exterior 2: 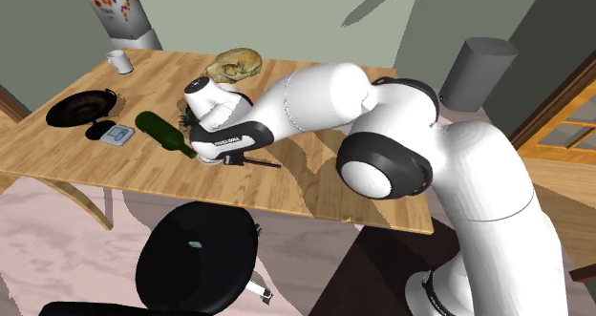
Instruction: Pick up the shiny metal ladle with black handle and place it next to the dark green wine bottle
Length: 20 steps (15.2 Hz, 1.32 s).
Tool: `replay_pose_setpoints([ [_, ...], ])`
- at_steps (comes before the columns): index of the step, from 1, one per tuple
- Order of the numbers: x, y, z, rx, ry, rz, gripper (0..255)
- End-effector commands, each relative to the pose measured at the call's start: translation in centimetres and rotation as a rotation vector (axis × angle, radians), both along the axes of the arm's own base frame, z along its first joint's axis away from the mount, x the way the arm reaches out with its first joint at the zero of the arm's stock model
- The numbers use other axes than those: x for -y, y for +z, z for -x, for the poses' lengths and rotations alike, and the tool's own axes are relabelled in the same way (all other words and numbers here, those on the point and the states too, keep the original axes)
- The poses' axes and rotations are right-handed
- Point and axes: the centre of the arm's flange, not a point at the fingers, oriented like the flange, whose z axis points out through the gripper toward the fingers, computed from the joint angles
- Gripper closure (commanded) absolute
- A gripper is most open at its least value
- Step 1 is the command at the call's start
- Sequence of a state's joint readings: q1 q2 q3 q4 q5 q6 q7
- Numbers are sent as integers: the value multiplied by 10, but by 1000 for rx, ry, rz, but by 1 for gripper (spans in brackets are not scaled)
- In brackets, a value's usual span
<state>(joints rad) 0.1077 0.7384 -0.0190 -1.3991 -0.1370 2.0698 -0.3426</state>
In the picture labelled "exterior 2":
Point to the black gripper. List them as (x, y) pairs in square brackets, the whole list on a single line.
[(233, 159)]

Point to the white mug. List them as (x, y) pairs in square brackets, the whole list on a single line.
[(120, 62)]

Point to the black office chair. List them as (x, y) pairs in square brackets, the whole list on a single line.
[(195, 254)]

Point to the wooden door with glass panes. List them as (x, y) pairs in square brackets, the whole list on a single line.
[(535, 150)]

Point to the tan skull figure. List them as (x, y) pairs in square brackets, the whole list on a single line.
[(235, 66)]

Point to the white column with colourful print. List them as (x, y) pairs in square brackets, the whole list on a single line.
[(119, 8)]

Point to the dark robot stand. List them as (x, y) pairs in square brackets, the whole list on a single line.
[(372, 278)]

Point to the black round pan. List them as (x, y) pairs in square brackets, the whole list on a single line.
[(81, 108)]

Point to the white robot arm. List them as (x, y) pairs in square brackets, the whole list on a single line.
[(489, 203)]

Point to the wooden table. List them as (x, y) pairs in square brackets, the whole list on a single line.
[(279, 189)]

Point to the dark green bottle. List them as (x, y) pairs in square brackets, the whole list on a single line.
[(160, 130)]

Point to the white flat scale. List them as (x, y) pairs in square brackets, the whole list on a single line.
[(117, 135)]

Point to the grey cylindrical bin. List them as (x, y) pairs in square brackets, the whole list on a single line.
[(475, 77)]

